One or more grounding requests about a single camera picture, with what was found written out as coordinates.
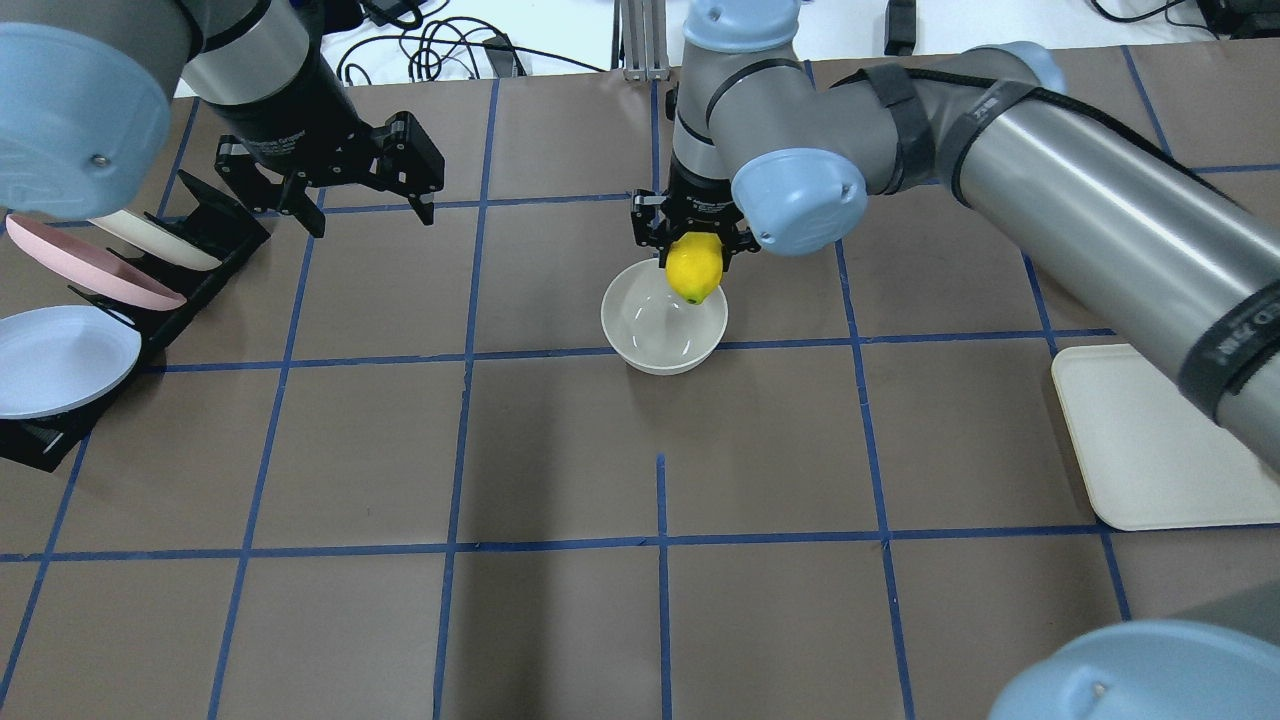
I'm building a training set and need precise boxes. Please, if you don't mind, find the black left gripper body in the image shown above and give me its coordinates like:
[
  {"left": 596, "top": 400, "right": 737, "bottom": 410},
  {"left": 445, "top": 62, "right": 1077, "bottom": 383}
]
[{"left": 215, "top": 50, "right": 401, "bottom": 192}]

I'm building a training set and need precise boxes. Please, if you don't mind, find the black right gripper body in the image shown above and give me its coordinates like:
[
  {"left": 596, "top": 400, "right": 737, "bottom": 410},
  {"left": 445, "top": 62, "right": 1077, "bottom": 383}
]
[{"left": 630, "top": 165, "right": 746, "bottom": 242}]

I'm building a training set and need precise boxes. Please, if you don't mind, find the yellow lemon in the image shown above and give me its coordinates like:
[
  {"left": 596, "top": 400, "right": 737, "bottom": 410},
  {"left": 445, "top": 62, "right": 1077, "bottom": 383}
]
[{"left": 666, "top": 232, "right": 723, "bottom": 305}]

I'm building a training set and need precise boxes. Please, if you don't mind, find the cream ceramic bowl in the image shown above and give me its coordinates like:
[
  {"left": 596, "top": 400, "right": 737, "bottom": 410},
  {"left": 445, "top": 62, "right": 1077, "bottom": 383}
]
[{"left": 599, "top": 258, "right": 730, "bottom": 375}]

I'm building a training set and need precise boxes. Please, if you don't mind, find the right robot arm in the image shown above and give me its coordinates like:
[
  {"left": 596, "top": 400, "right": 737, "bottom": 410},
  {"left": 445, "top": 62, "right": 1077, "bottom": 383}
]
[{"left": 632, "top": 1, "right": 1279, "bottom": 466}]

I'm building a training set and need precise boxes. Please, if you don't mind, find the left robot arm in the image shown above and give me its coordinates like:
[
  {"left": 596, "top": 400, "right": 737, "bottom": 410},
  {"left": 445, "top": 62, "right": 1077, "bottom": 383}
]
[{"left": 1, "top": 1, "right": 445, "bottom": 237}]

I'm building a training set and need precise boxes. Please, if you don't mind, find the black dish rack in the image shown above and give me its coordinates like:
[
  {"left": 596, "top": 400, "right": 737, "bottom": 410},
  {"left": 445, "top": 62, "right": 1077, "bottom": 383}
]
[{"left": 1, "top": 172, "right": 269, "bottom": 471}]

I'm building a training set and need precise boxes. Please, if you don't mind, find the cream plate in rack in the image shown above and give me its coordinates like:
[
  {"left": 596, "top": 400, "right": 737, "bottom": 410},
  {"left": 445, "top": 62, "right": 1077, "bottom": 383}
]
[{"left": 90, "top": 209, "right": 221, "bottom": 272}]

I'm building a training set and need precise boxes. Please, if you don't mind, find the black power adapter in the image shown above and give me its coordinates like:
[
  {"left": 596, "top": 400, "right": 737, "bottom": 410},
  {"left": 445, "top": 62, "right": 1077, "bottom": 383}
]
[{"left": 358, "top": 1, "right": 428, "bottom": 31}]

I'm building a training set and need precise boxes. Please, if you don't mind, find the pink plate in rack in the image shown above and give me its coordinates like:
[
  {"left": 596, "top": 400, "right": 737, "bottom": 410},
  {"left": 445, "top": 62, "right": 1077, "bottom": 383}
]
[{"left": 5, "top": 214, "right": 187, "bottom": 311}]

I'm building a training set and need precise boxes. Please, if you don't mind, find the lavender plate in rack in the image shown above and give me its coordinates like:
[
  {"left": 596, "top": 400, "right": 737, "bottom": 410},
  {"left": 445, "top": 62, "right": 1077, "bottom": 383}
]
[{"left": 1, "top": 305, "right": 142, "bottom": 420}]

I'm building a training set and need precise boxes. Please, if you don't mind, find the cream rectangular tray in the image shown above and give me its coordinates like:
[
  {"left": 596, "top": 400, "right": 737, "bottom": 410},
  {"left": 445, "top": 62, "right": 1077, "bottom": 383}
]
[{"left": 1051, "top": 345, "right": 1279, "bottom": 530}]

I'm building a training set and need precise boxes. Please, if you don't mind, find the aluminium frame post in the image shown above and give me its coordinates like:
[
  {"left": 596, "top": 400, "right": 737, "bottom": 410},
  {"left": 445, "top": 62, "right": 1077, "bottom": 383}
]
[{"left": 612, "top": 1, "right": 671, "bottom": 81}]

